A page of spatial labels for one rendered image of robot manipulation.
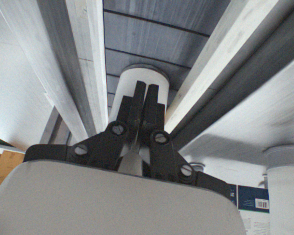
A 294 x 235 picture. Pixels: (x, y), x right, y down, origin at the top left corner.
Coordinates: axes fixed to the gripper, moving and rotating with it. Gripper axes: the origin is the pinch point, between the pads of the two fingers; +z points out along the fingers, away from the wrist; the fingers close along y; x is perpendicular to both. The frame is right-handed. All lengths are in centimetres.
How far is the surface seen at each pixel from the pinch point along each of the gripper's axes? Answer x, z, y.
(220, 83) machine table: -4.0, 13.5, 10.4
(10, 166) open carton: -160, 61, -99
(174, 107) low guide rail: -2.2, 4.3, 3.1
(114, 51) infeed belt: 0.8, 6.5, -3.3
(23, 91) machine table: -19.2, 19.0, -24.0
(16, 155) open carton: -156, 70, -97
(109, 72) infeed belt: -2.3, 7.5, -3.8
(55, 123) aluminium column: -21.3, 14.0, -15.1
